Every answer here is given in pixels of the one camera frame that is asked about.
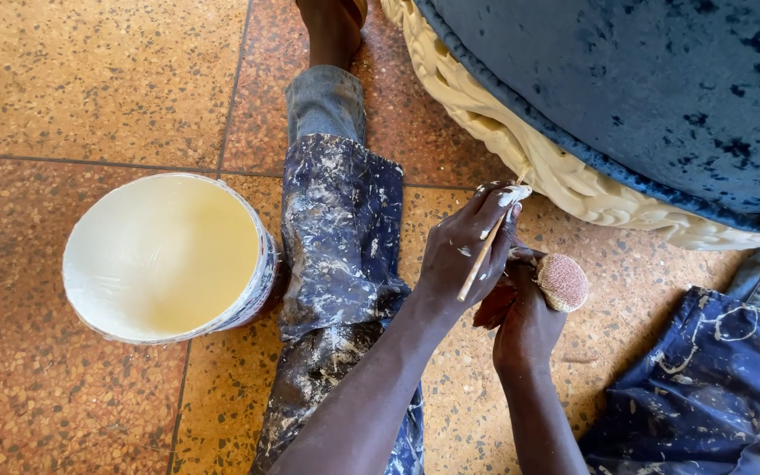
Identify person's right hand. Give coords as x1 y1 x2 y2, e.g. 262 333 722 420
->
472 247 569 381

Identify person's left hand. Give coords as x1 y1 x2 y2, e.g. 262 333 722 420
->
416 183 533 324

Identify thin wooden paint brush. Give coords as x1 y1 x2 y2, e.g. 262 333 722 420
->
456 165 533 303

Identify round pink sanding sponge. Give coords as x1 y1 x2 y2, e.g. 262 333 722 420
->
534 252 590 314

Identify person's left leg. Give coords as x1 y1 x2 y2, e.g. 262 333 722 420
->
248 0 428 475

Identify person's leg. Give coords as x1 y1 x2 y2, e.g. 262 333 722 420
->
248 0 428 475
578 240 760 475

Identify blue velvet seat upholstery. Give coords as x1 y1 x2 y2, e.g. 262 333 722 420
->
413 0 760 236

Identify person's right leg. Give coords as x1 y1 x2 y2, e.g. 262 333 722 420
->
578 240 760 475

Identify bucket of cream paint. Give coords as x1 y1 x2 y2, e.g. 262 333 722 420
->
61 172 282 346

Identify cream carved furniture frame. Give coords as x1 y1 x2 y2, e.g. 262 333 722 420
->
380 0 760 252

